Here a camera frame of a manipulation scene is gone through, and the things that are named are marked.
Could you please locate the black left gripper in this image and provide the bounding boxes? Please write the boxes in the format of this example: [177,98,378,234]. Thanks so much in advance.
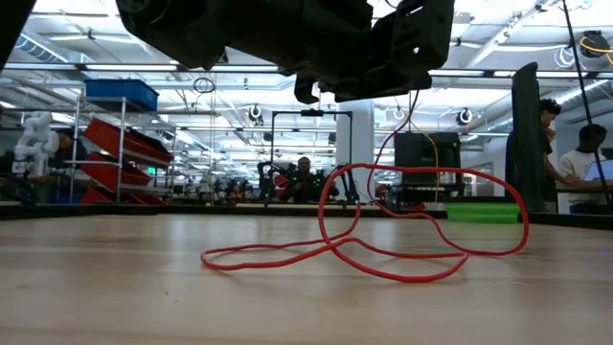
[277,0,456,104]

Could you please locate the yellow hanging cable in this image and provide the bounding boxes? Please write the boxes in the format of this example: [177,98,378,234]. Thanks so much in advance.
[409,119,441,203]

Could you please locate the black red robot station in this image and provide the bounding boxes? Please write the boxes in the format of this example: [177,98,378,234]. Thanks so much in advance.
[256,161,298,205]

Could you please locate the black gantry frame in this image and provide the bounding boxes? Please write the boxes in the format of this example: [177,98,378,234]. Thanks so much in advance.
[269,108,354,207]

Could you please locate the white robot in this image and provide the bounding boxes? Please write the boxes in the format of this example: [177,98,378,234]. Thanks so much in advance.
[12,111,61,176]

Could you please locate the green plastic bin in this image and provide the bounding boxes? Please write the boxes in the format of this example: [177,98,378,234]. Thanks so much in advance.
[443,201,522,224]

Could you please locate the red cord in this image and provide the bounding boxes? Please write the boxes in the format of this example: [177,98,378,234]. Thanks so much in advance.
[199,88,531,284]

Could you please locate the metal wire shelf rack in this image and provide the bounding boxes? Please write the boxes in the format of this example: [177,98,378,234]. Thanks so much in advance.
[69,95,176,206]

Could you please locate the blue plastic crate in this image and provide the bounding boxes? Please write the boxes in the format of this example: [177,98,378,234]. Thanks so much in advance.
[84,79,160,112]

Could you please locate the black hanging cable loop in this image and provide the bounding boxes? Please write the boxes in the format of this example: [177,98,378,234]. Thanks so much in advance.
[193,76,216,95]

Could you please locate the long ceiling light strip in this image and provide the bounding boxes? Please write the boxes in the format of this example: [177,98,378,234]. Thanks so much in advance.
[0,61,613,79]

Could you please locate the person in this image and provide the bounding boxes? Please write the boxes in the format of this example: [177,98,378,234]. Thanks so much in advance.
[557,123,609,215]
[56,129,90,163]
[505,98,580,215]
[282,156,339,205]

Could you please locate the black robot station green lights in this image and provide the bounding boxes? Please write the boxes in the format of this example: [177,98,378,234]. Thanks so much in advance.
[329,162,387,205]

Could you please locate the black ceiling cable reel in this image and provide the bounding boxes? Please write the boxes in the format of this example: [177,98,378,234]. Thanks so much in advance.
[579,29,613,59]

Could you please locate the open laptop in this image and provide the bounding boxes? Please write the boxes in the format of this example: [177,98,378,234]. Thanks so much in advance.
[583,159,613,182]

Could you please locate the red plastic bin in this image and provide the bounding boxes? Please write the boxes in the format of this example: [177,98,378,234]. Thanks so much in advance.
[83,118,174,167]
[79,151,153,191]
[79,185,169,206]

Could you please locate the black monitor cart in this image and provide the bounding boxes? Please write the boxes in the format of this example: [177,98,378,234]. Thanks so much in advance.
[393,131,464,205]

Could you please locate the white round pillar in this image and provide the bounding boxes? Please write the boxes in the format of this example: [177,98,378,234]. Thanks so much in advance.
[336,98,375,186]

